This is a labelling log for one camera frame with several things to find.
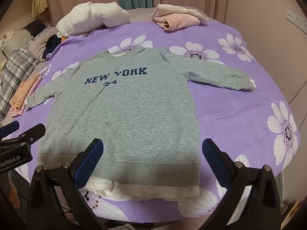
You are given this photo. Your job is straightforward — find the grey printed sweatshirt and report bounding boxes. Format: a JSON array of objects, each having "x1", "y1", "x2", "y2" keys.
[{"x1": 25, "y1": 45, "x2": 256, "y2": 200}]

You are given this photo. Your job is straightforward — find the white fluffy folded garment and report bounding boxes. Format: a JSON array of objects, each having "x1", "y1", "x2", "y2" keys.
[{"x1": 56, "y1": 2, "x2": 130, "y2": 37}]

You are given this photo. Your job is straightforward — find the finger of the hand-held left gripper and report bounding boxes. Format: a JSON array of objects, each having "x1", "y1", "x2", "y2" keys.
[
  {"x1": 0, "y1": 124, "x2": 46, "y2": 149},
  {"x1": 0, "y1": 120, "x2": 20, "y2": 139}
]

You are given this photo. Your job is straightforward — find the plaid cloth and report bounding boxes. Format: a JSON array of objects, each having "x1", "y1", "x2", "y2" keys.
[{"x1": 0, "y1": 44, "x2": 40, "y2": 118}]

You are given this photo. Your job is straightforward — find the beige pillow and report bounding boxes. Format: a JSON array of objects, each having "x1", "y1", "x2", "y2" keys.
[{"x1": 0, "y1": 29, "x2": 31, "y2": 58}]

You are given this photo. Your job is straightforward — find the purple floral bed sheet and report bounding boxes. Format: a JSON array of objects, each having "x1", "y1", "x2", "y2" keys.
[{"x1": 13, "y1": 20, "x2": 301, "y2": 221}]

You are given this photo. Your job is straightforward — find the pink printed garment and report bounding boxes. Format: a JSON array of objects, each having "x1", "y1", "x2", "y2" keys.
[{"x1": 9, "y1": 73, "x2": 41, "y2": 118}]

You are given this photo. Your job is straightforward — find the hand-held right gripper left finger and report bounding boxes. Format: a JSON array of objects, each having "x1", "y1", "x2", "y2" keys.
[{"x1": 25, "y1": 138, "x2": 105, "y2": 230}]

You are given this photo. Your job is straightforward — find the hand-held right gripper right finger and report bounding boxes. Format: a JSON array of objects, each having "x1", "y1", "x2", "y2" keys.
[{"x1": 202, "y1": 138, "x2": 282, "y2": 230}]

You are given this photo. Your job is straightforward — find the dark navy cloth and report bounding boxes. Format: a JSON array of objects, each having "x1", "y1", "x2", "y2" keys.
[{"x1": 42, "y1": 35, "x2": 63, "y2": 59}]

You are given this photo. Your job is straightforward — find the white wall socket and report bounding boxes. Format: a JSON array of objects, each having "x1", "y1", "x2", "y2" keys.
[{"x1": 286, "y1": 10, "x2": 307, "y2": 33}]

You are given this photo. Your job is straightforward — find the stack of papers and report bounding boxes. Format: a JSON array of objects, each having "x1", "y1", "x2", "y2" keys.
[{"x1": 281, "y1": 196, "x2": 303, "y2": 221}]

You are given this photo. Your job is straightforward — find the grey pillow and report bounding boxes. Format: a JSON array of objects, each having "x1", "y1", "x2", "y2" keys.
[{"x1": 27, "y1": 25, "x2": 58, "y2": 60}]

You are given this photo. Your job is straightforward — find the pink folded garment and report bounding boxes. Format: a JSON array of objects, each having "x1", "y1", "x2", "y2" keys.
[{"x1": 152, "y1": 3, "x2": 209, "y2": 31}]

